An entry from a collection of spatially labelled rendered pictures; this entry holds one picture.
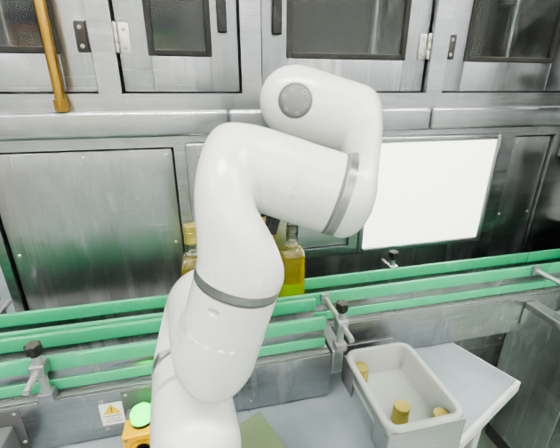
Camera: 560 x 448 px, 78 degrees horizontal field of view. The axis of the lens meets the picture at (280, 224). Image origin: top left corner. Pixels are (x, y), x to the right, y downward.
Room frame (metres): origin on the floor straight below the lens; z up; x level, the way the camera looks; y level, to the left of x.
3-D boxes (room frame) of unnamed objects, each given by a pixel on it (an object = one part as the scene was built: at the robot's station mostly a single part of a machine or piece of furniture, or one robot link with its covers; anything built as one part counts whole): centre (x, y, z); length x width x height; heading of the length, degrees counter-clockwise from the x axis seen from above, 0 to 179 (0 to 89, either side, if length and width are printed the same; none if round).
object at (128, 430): (0.50, 0.27, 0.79); 0.07 x 0.07 x 0.07; 13
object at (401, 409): (0.55, -0.26, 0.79); 0.04 x 0.04 x 0.04
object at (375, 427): (0.62, -0.26, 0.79); 0.27 x 0.17 x 0.08; 13
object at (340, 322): (0.66, -0.13, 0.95); 0.17 x 0.03 x 0.12; 13
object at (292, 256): (0.77, -0.03, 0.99); 0.06 x 0.06 x 0.21; 13
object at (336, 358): (0.68, -0.12, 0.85); 0.09 x 0.04 x 0.07; 13
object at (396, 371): (0.59, -0.26, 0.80); 0.22 x 0.17 x 0.09; 13
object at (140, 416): (0.51, 0.27, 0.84); 0.05 x 0.05 x 0.03
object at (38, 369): (0.48, 0.44, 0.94); 0.07 x 0.04 x 0.13; 13
